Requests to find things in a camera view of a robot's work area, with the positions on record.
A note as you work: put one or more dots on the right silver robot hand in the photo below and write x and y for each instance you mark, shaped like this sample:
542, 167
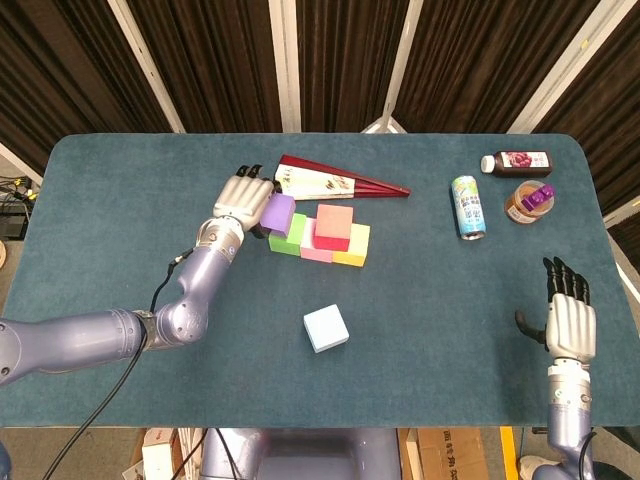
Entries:
572, 325

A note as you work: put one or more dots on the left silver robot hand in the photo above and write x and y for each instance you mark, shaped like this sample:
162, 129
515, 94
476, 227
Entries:
240, 197

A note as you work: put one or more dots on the purple foam cube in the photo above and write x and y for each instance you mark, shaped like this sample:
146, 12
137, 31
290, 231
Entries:
277, 212

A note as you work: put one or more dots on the green foam cube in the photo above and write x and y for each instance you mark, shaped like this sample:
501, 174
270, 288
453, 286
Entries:
290, 242

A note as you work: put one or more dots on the pink foam cube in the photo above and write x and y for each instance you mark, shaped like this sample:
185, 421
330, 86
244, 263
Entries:
315, 254

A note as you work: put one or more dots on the red foam cube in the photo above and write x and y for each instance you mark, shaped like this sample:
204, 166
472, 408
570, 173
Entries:
334, 222

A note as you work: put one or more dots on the yellow foam cube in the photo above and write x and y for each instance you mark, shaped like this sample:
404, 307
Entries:
357, 245

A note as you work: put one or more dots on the light blue foam cube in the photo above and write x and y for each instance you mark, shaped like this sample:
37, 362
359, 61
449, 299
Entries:
325, 327

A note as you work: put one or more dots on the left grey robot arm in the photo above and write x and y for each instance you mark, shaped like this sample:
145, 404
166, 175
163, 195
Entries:
100, 335

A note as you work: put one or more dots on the red paper folding fan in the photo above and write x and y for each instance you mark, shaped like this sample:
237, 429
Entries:
320, 182

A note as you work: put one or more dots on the orange labelled jar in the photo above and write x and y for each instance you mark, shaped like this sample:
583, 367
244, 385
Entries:
517, 207

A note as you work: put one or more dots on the purple plastic toy block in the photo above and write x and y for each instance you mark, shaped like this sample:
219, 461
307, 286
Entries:
537, 197

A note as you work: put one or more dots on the yellow floor strip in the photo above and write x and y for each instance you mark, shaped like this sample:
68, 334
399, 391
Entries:
509, 450

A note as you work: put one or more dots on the white sneaker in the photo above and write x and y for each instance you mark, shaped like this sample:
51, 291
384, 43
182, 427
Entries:
532, 467

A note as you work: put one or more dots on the teal felt table cover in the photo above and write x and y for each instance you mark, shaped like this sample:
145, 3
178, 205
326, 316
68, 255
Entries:
425, 300

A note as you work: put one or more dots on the light blue drink can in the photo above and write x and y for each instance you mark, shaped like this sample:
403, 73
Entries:
468, 210

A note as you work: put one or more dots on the dark grape juice bottle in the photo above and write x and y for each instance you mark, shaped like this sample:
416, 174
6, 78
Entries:
520, 164

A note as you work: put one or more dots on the brown cardboard box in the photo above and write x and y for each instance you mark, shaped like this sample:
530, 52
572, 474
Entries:
450, 455

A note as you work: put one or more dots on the light wooden board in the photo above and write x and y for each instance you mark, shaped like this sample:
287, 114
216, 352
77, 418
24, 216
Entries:
411, 455

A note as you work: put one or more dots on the grey robot torso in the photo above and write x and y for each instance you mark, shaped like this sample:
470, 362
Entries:
325, 455

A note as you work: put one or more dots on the white cardboard box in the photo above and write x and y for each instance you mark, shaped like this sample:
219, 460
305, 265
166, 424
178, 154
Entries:
157, 457

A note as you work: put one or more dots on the white frame rail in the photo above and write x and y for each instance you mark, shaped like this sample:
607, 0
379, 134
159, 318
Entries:
622, 215
20, 165

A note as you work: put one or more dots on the white frame post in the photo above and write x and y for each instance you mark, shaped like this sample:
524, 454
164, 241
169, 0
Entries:
401, 60
284, 65
563, 65
144, 60

